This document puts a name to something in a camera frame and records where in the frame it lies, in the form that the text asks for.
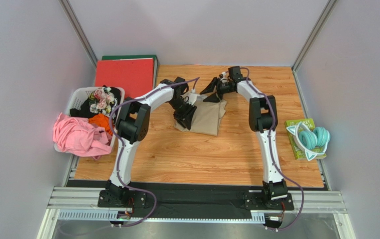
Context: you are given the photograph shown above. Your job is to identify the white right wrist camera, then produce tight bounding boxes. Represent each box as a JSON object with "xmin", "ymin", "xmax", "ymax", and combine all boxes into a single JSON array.
[{"xmin": 219, "ymin": 71, "xmax": 229, "ymax": 82}]

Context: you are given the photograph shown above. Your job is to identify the pink t-shirt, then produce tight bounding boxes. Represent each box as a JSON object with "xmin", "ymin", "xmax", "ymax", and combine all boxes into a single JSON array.
[{"xmin": 52, "ymin": 113, "xmax": 112, "ymax": 159}]

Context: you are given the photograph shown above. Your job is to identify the orange t-shirt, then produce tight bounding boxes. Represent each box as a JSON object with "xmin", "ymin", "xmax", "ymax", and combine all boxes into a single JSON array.
[{"xmin": 89, "ymin": 114, "xmax": 113, "ymax": 136}]

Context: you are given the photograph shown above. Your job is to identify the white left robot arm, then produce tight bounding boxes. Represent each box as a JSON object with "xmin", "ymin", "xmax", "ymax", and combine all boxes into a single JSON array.
[{"xmin": 98, "ymin": 77, "xmax": 197, "ymax": 208}]

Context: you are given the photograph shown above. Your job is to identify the teal cat-ear headphones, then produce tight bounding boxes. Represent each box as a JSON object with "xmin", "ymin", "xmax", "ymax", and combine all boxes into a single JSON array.
[{"xmin": 294, "ymin": 122, "xmax": 331, "ymax": 161}]

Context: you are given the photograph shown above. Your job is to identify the green book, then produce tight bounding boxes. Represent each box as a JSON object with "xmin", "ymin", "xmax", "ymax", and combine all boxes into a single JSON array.
[{"xmin": 285, "ymin": 118, "xmax": 331, "ymax": 161}]

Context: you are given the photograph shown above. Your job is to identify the black floral t-shirt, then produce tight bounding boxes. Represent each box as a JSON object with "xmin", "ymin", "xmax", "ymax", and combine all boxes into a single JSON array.
[{"xmin": 70, "ymin": 86, "xmax": 120, "ymax": 119}]

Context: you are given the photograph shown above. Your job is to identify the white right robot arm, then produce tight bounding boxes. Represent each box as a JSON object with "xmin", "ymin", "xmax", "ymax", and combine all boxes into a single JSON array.
[{"xmin": 200, "ymin": 66, "xmax": 288, "ymax": 209}]

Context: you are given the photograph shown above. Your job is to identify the aluminium frame rail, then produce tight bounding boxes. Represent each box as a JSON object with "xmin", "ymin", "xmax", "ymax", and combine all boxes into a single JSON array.
[{"xmin": 37, "ymin": 187, "xmax": 356, "ymax": 239}]

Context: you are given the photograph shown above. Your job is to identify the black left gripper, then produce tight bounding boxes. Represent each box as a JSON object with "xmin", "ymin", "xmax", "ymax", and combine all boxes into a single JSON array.
[{"xmin": 168, "ymin": 98, "xmax": 198, "ymax": 130}]

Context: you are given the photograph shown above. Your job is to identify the green folder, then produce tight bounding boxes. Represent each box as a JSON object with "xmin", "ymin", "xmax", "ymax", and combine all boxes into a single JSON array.
[{"xmin": 101, "ymin": 54, "xmax": 159, "ymax": 102}]

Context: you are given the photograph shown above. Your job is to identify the beige t-shirt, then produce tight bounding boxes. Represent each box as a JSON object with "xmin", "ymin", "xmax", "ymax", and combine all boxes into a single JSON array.
[{"xmin": 174, "ymin": 100, "xmax": 227, "ymax": 136}]

